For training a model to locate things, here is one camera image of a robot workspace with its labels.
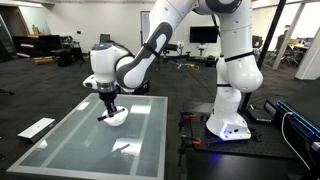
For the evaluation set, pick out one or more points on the black slanted pole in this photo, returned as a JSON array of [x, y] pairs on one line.
[[263, 50]]

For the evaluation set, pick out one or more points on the white whiteboard panel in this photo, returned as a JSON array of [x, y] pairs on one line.
[[145, 26]]

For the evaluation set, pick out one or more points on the white bowl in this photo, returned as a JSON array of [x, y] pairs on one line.
[[116, 120]]

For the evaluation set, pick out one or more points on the black workbench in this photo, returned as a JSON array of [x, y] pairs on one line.
[[233, 168]]

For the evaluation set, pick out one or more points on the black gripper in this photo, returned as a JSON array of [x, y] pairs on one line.
[[108, 97]]

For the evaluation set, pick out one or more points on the black and white marker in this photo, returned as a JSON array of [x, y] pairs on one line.
[[103, 117]]

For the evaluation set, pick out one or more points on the black case with cyan light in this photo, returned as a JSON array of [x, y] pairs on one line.
[[301, 123]]

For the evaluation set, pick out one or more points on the flat white box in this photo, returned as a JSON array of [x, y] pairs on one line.
[[36, 130]]

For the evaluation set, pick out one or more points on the black wall monitor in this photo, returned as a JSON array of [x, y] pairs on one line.
[[203, 34]]

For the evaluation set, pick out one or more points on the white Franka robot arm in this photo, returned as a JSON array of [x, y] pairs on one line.
[[233, 66]]

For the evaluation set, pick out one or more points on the black perforated breadboard plate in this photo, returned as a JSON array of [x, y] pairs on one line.
[[266, 145]]

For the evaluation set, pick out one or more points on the flat black box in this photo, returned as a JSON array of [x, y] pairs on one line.
[[260, 115]]

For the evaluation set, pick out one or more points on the black office chair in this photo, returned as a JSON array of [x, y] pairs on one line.
[[105, 37]]

